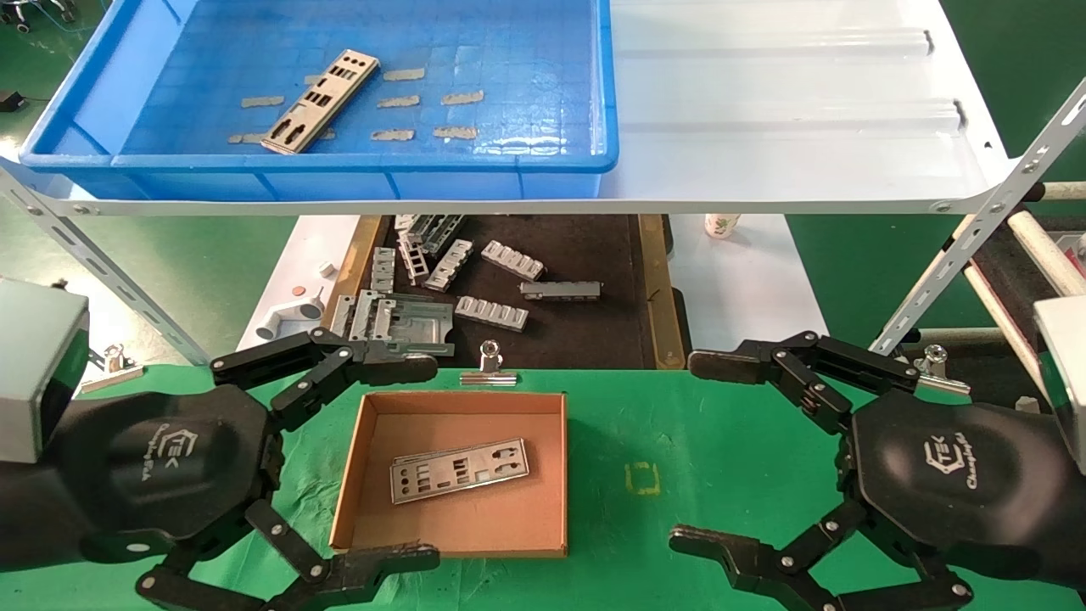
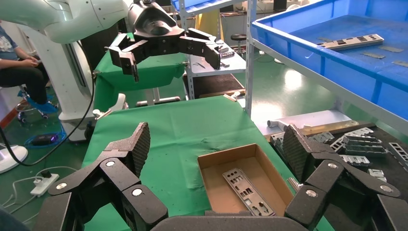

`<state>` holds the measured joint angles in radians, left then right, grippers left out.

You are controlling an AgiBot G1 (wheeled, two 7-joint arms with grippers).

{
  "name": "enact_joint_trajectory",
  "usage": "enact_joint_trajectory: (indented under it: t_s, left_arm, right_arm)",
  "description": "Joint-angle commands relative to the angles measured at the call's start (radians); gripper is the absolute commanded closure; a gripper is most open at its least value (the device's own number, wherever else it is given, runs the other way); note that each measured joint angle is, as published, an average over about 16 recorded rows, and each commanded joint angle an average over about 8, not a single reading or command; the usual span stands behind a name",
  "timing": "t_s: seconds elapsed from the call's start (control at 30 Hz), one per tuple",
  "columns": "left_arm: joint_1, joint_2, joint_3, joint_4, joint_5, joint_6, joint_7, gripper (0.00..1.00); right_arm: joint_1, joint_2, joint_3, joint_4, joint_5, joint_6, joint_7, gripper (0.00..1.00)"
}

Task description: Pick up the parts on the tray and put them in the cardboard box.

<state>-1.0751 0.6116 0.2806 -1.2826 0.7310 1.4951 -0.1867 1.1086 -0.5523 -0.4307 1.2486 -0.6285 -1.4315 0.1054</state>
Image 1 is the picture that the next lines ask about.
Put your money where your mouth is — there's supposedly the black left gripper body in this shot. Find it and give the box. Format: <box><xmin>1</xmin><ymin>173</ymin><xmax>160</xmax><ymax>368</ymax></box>
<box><xmin>58</xmin><ymin>384</ymin><xmax>286</xmax><ymax>548</ymax></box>

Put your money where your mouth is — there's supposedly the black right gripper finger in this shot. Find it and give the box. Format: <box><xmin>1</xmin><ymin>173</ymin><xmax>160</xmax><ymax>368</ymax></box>
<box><xmin>688</xmin><ymin>331</ymin><xmax>921</xmax><ymax>435</ymax></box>
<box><xmin>669</xmin><ymin>499</ymin><xmax>975</xmax><ymax>611</ymax></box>

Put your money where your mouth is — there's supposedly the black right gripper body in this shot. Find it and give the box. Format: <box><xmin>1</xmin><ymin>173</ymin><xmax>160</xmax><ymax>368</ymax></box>
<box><xmin>851</xmin><ymin>390</ymin><xmax>1068</xmax><ymax>586</ymax></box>

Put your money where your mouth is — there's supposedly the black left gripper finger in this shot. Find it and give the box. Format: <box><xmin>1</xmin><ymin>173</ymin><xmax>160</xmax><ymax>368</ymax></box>
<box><xmin>210</xmin><ymin>327</ymin><xmax>439</xmax><ymax>431</ymax></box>
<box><xmin>138</xmin><ymin>499</ymin><xmax>440</xmax><ymax>611</ymax></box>

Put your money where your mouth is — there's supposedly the silver metal I/O shield plate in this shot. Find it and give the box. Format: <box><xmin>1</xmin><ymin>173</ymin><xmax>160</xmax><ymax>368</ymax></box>
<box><xmin>390</xmin><ymin>440</ymin><xmax>530</xmax><ymax>506</ymax></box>
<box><xmin>393</xmin><ymin>441</ymin><xmax>520</xmax><ymax>466</ymax></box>
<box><xmin>260</xmin><ymin>49</ymin><xmax>380</xmax><ymax>155</ymax></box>

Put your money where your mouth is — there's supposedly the brown cardboard box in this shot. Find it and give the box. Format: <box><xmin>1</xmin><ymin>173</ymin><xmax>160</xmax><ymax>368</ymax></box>
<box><xmin>329</xmin><ymin>392</ymin><xmax>570</xmax><ymax>563</ymax></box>

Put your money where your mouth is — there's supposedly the blue plastic tray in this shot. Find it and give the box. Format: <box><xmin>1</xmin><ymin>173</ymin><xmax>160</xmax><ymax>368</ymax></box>
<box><xmin>19</xmin><ymin>0</ymin><xmax>619</xmax><ymax>202</ymax></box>

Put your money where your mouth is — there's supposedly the flat grey metal plate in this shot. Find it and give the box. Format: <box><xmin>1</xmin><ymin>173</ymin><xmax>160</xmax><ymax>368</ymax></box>
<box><xmin>365</xmin><ymin>294</ymin><xmax>456</xmax><ymax>357</ymax></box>

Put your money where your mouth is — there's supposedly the green cloth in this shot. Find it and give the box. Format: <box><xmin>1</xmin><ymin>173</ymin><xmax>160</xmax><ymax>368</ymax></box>
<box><xmin>0</xmin><ymin>363</ymin><xmax>1086</xmax><ymax>611</ymax></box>

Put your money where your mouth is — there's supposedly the silver binder clip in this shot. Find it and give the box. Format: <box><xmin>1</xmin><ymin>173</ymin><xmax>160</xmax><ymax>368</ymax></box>
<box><xmin>460</xmin><ymin>339</ymin><xmax>518</xmax><ymax>387</ymax></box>
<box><xmin>912</xmin><ymin>344</ymin><xmax>972</xmax><ymax>397</ymax></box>
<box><xmin>85</xmin><ymin>344</ymin><xmax>145</xmax><ymax>394</ymax></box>

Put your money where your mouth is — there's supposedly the white plastic pipe fitting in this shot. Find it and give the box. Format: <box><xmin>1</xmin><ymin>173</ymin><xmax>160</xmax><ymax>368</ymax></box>
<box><xmin>255</xmin><ymin>287</ymin><xmax>326</xmax><ymax>341</ymax></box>

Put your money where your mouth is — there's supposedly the white tube with red stripe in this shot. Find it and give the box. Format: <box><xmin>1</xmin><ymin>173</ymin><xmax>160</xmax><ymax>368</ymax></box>
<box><xmin>963</xmin><ymin>263</ymin><xmax>1049</xmax><ymax>398</ymax></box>

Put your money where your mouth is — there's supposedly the grey metal bar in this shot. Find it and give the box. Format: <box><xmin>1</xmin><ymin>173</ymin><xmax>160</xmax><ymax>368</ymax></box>
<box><xmin>519</xmin><ymin>280</ymin><xmax>603</xmax><ymax>302</ymax></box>

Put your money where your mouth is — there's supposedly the grey perforated shelf strut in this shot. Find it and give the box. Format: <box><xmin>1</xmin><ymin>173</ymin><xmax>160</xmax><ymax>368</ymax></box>
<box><xmin>870</xmin><ymin>78</ymin><xmax>1086</xmax><ymax>356</ymax></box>
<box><xmin>0</xmin><ymin>165</ymin><xmax>211</xmax><ymax>367</ymax></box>

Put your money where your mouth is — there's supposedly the white metal shelf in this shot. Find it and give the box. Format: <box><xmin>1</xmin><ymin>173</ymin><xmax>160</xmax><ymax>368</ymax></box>
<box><xmin>0</xmin><ymin>0</ymin><xmax>1015</xmax><ymax>216</ymax></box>

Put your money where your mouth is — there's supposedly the black wheeled chair base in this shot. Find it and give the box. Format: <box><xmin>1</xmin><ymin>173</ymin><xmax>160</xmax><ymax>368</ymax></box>
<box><xmin>0</xmin><ymin>0</ymin><xmax>79</xmax><ymax>35</ymax></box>

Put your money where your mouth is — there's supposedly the ribbed silver metal bracket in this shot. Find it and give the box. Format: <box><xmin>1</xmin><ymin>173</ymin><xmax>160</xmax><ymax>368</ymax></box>
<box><xmin>481</xmin><ymin>241</ymin><xmax>546</xmax><ymax>282</ymax></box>
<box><xmin>454</xmin><ymin>295</ymin><xmax>529</xmax><ymax>332</ymax></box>

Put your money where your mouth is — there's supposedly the dark slotted metal bracket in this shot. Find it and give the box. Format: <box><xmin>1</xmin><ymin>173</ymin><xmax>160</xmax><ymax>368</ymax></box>
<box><xmin>395</xmin><ymin>214</ymin><xmax>467</xmax><ymax>255</ymax></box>

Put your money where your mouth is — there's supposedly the black tray with wooden frame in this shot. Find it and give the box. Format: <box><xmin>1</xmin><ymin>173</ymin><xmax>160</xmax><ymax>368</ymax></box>
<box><xmin>307</xmin><ymin>214</ymin><xmax>695</xmax><ymax>371</ymax></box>

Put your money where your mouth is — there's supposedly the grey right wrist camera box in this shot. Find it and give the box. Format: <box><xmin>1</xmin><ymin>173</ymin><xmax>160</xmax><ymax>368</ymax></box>
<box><xmin>1033</xmin><ymin>295</ymin><xmax>1086</xmax><ymax>474</ymax></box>

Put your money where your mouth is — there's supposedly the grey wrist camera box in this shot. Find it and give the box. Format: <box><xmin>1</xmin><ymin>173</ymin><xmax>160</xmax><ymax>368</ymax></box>
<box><xmin>0</xmin><ymin>278</ymin><xmax>91</xmax><ymax>463</ymax></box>
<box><xmin>1033</xmin><ymin>295</ymin><xmax>1086</xmax><ymax>474</ymax></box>

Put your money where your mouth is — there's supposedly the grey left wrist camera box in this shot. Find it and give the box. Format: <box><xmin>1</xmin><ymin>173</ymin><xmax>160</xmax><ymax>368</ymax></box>
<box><xmin>0</xmin><ymin>278</ymin><xmax>91</xmax><ymax>463</ymax></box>

